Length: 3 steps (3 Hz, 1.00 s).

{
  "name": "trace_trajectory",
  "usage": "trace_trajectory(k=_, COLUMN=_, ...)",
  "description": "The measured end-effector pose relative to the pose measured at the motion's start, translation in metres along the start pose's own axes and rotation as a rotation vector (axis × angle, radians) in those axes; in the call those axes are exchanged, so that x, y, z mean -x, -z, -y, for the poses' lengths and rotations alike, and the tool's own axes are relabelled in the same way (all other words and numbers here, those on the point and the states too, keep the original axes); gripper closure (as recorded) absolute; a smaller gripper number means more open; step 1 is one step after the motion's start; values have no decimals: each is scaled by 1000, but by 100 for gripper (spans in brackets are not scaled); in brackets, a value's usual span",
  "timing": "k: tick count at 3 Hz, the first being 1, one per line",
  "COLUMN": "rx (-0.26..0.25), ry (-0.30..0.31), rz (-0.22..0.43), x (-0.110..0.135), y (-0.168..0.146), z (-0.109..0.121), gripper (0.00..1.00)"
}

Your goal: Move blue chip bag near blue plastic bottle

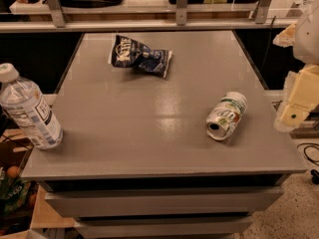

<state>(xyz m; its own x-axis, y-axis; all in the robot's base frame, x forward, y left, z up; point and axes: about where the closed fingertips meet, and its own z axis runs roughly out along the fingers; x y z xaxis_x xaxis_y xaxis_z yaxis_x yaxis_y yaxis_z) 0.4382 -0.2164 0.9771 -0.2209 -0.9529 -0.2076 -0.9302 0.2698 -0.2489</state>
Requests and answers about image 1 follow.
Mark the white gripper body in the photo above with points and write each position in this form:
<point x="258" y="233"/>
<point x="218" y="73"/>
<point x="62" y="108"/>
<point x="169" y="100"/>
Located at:
<point x="308" y="34"/>

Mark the orange fruit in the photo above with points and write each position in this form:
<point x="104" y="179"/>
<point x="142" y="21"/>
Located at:
<point x="13" y="171"/>

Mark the clear plastic water bottle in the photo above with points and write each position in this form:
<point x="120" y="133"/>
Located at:
<point x="25" y="104"/>

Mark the middle metal bracket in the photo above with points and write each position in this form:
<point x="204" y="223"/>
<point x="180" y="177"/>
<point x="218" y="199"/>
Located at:
<point x="181" y="12"/>

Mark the cardboard box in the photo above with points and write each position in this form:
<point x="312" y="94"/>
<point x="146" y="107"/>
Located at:
<point x="13" y="147"/>

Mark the crushed green soda can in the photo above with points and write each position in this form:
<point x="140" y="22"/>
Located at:
<point x="225" y="117"/>

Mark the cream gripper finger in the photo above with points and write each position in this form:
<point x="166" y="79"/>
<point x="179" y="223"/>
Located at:
<point x="286" y="38"/>
<point x="300" y="98"/>

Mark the upper grey drawer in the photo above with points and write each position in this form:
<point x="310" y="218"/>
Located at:
<point x="113" y="203"/>

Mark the metal bracket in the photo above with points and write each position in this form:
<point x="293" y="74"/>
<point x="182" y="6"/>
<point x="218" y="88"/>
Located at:
<point x="261" y="11"/>
<point x="56" y="13"/>
<point x="181" y="12"/>

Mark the green snack bag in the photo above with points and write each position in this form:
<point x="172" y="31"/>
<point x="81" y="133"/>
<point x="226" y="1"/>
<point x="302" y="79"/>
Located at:
<point x="13" y="193"/>

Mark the right metal bracket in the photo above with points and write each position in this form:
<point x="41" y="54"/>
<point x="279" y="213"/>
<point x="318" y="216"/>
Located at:
<point x="261" y="11"/>

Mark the lower grey drawer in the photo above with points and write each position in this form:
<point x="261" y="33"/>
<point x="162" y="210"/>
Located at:
<point x="163" y="227"/>

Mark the left metal bracket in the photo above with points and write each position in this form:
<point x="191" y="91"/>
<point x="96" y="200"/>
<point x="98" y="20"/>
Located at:
<point x="56" y="13"/>

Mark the blue chip bag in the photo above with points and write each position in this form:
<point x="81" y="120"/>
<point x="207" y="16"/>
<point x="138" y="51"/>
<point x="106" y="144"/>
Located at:
<point x="130" y="53"/>

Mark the grey drawer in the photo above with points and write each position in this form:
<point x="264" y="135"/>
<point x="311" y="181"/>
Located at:
<point x="163" y="227"/>
<point x="113" y="203"/>

